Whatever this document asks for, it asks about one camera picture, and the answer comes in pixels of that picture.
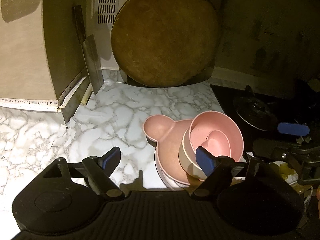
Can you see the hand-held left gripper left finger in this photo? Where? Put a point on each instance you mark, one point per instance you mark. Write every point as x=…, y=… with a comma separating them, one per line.
x=111, y=158

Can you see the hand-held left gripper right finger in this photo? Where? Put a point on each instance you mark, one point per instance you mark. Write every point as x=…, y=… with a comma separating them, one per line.
x=203, y=161

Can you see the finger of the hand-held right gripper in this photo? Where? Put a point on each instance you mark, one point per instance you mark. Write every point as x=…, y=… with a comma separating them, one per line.
x=293, y=128

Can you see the cream bowl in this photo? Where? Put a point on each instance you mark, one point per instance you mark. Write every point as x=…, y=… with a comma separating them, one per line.
x=185, y=155

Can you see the pink heart-shaped dish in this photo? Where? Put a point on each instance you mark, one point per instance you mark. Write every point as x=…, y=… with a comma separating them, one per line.
x=220, y=142

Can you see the large white rimmed plate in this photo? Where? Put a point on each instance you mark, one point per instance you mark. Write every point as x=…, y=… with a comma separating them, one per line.
x=170, y=182

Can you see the pink bowl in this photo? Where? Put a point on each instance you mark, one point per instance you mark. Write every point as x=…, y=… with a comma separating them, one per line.
x=220, y=122

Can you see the pink bear-shaped plate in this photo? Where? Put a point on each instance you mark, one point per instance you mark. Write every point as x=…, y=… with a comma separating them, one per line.
x=160, y=132

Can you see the gas stove burner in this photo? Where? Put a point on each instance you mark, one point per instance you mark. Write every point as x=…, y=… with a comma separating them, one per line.
x=252, y=110

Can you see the black gas stove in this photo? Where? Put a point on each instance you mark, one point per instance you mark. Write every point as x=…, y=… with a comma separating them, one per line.
x=225, y=97

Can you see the steel cleaver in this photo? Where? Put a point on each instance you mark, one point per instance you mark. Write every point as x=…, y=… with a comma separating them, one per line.
x=93, y=62

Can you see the patterned edge tape strip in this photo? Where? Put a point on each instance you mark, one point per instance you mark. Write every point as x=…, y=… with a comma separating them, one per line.
x=25, y=102

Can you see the round wooden cutting board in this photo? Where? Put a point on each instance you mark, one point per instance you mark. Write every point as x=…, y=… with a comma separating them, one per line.
x=165, y=37

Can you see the white slotted dish rack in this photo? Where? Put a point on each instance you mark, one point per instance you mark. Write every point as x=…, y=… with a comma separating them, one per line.
x=107, y=5

